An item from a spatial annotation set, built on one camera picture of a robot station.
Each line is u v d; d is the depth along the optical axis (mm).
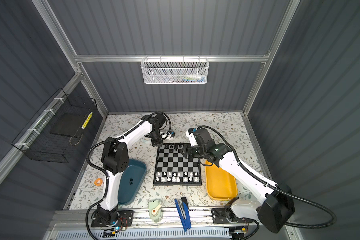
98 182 850
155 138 847
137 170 864
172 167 893
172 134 886
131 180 850
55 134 720
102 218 675
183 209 754
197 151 646
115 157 559
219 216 733
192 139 693
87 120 790
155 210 691
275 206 387
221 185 844
